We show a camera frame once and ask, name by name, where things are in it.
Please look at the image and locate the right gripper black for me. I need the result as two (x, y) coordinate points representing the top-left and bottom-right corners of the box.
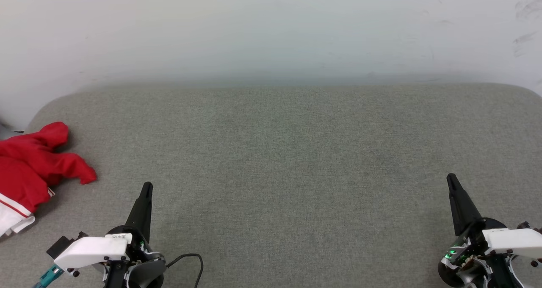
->
(437, 173), (509, 287)

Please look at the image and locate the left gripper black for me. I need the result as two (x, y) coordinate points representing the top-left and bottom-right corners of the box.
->
(104, 182), (166, 288)

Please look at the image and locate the red and white garment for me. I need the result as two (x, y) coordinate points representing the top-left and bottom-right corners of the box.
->
(0, 122), (97, 238)

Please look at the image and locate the grey fabric sofa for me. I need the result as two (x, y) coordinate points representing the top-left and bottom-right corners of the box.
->
(0, 83), (542, 288)

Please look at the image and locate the grey object beside sofa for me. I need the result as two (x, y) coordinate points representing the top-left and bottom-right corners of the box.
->
(0, 123), (24, 141)

